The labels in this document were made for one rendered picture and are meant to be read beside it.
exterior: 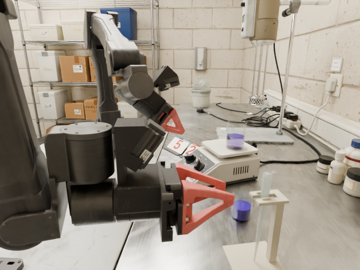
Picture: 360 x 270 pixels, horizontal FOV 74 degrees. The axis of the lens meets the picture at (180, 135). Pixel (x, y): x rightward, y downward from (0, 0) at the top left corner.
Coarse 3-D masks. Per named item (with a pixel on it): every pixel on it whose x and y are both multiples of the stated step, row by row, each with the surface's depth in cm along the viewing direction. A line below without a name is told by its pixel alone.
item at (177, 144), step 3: (174, 138) 91; (177, 138) 90; (171, 141) 91; (174, 141) 90; (177, 141) 89; (180, 141) 88; (183, 141) 87; (171, 144) 90; (174, 144) 89; (177, 144) 88; (180, 144) 87; (183, 144) 86; (186, 144) 85; (171, 147) 88; (174, 147) 87; (177, 147) 86; (180, 147) 86; (183, 147) 85; (177, 150) 85; (180, 150) 85
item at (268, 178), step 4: (264, 176) 33; (268, 176) 33; (272, 176) 33; (264, 180) 33; (268, 180) 33; (272, 180) 33; (264, 184) 34; (268, 184) 33; (264, 188) 34; (268, 188) 34; (260, 192) 34; (264, 192) 34; (268, 192) 34; (264, 196) 34; (268, 196) 34
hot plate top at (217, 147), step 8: (208, 144) 68; (216, 144) 68; (224, 144) 68; (248, 144) 68; (216, 152) 62; (224, 152) 62; (232, 152) 62; (240, 152) 62; (248, 152) 62; (256, 152) 63
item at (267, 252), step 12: (252, 192) 36; (276, 192) 36; (264, 204) 33; (276, 204) 33; (276, 216) 35; (276, 228) 36; (276, 240) 37; (228, 252) 40; (240, 252) 40; (252, 252) 40; (264, 252) 40; (276, 252) 37; (240, 264) 37; (252, 264) 37; (264, 264) 37; (276, 264) 37
